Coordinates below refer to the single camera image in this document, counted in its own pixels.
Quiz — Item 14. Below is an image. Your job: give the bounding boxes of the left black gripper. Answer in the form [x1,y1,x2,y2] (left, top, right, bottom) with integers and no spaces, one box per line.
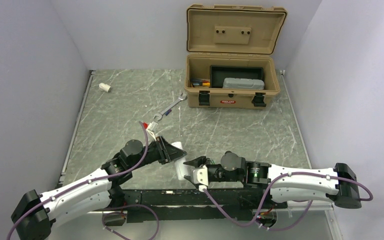
[129,135,187,171]

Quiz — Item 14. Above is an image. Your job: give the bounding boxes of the white remote control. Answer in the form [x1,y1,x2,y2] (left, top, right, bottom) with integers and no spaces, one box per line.
[172,141,189,181]

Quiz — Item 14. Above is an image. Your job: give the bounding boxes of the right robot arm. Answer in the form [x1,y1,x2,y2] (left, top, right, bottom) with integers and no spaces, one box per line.
[174,151,362,209]

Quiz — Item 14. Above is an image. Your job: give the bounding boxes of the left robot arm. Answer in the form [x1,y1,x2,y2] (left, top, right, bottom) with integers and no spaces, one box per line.
[7,136,187,240]

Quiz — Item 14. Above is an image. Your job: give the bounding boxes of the silver open-end wrench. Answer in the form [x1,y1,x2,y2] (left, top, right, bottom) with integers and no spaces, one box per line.
[153,92,188,122]

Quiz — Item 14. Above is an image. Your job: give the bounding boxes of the colourful tools in toolbox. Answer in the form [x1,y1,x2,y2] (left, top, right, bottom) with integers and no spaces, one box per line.
[190,78,211,88]

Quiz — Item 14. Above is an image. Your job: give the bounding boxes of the white plastic tube piece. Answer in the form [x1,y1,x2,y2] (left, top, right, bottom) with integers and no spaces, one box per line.
[98,82,112,93]

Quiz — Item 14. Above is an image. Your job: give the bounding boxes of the black tray in toolbox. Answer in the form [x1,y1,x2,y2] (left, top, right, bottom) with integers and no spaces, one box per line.
[209,65,265,88]

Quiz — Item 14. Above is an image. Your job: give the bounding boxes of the grey plastic case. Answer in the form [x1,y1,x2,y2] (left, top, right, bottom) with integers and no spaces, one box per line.
[222,77,265,90]

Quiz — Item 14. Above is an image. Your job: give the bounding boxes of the tan plastic toolbox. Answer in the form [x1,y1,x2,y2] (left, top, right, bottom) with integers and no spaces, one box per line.
[184,4,288,110]

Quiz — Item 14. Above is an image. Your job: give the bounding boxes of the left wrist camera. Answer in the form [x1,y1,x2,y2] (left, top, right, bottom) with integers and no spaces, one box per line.
[146,121,158,141]

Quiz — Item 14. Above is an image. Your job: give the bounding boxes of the aluminium frame rail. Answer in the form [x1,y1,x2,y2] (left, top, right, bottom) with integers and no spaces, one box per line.
[41,188,334,216]

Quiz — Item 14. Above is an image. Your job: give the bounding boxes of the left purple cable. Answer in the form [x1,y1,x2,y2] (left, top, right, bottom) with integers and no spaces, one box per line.
[5,121,161,240]

